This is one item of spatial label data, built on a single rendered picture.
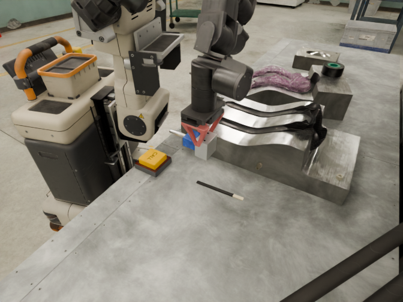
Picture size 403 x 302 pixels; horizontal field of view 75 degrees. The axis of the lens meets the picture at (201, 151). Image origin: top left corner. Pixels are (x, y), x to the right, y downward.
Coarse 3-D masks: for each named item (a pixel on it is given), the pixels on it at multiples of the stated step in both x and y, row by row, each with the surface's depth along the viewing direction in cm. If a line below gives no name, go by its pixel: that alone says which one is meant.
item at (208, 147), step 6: (174, 132) 70; (180, 132) 69; (198, 132) 68; (210, 132) 66; (186, 138) 66; (198, 138) 64; (204, 138) 64; (210, 138) 64; (216, 138) 67; (186, 144) 67; (192, 144) 66; (204, 144) 63; (210, 144) 65; (198, 150) 66; (204, 150) 64; (210, 150) 66; (198, 156) 67; (204, 156) 66
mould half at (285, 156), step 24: (240, 120) 84; (264, 120) 83; (288, 120) 76; (216, 144) 79; (240, 144) 74; (264, 144) 70; (288, 144) 66; (336, 144) 78; (264, 168) 74; (288, 168) 70; (312, 168) 70; (336, 168) 70; (312, 192) 70; (336, 192) 66
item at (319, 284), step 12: (396, 228) 51; (384, 240) 50; (396, 240) 50; (360, 252) 50; (372, 252) 49; (384, 252) 49; (348, 264) 49; (360, 264) 48; (324, 276) 48; (336, 276) 48; (348, 276) 48; (300, 288) 48; (312, 288) 47; (324, 288) 47; (288, 300) 47; (300, 300) 46; (312, 300) 47
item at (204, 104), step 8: (192, 88) 56; (192, 96) 57; (200, 96) 55; (208, 96) 55; (192, 104) 58; (200, 104) 57; (208, 104) 57; (216, 104) 61; (224, 104) 62; (184, 112) 58; (192, 112) 58; (200, 112) 58; (208, 112) 58; (200, 120) 56
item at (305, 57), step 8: (304, 48) 143; (296, 56) 135; (304, 56) 133; (312, 56) 133; (320, 56) 138; (328, 56) 136; (336, 56) 133; (296, 64) 137; (304, 64) 135; (312, 64) 133; (320, 64) 131
